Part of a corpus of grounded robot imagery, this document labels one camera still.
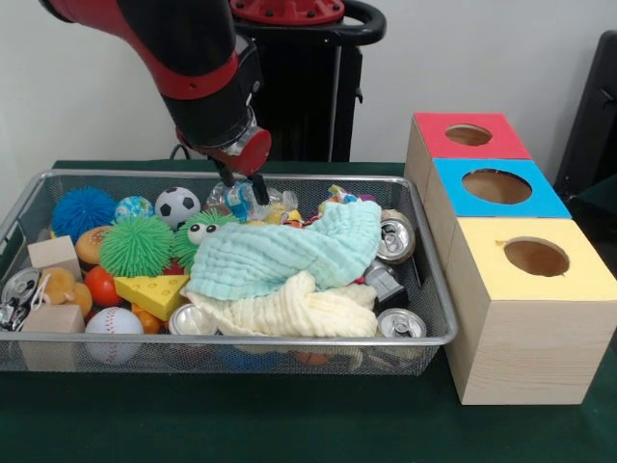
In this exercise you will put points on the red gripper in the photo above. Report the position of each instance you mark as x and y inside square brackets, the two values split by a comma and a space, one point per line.
[253, 152]

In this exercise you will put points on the clear plastic bottle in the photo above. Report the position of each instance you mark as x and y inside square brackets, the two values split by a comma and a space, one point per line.
[238, 200]

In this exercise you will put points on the mint green cloth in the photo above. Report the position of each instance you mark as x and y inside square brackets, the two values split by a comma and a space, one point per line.
[289, 255]

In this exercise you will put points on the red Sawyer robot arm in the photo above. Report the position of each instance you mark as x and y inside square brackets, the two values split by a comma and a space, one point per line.
[193, 72]

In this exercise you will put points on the wooden box with three holes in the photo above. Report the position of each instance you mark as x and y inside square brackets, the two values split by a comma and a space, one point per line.
[530, 347]

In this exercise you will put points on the soccer ball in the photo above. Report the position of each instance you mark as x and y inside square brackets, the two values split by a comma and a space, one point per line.
[177, 207]

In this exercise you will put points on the green fuzzy monster toy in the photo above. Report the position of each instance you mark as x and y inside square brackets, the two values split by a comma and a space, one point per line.
[185, 241]

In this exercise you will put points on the green spiky ball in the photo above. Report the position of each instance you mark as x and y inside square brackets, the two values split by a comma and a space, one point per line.
[137, 246]

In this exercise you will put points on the cream cloth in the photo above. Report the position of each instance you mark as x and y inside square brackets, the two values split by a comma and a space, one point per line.
[299, 308]

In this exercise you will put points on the yellow cheese wedge toy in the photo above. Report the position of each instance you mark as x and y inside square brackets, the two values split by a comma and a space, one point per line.
[152, 291]

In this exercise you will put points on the silver drink can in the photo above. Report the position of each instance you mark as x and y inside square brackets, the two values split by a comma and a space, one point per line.
[400, 322]
[190, 319]

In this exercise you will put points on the blue spiky ball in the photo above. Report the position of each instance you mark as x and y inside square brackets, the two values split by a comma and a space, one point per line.
[82, 212]

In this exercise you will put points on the crushed drink can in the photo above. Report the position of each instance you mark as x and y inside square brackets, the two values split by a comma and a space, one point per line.
[397, 238]

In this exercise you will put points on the dark green tablecloth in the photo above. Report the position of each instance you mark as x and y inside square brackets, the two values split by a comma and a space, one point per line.
[602, 202]
[289, 424]

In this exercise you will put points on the black chair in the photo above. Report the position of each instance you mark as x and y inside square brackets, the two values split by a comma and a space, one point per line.
[593, 120]

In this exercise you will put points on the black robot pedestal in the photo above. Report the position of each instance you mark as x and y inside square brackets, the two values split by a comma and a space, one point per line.
[318, 96]

